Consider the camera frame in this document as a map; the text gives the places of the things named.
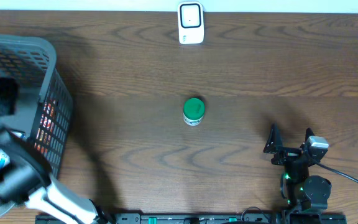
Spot white barcode scanner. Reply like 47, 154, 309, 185
177, 1, 204, 45

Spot grey plastic mesh basket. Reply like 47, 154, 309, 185
0, 34, 74, 223

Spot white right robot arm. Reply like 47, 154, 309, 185
264, 124, 332, 223

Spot red Top chocolate bar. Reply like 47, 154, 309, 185
34, 99, 58, 156

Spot green lid jar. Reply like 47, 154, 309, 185
183, 98, 206, 126

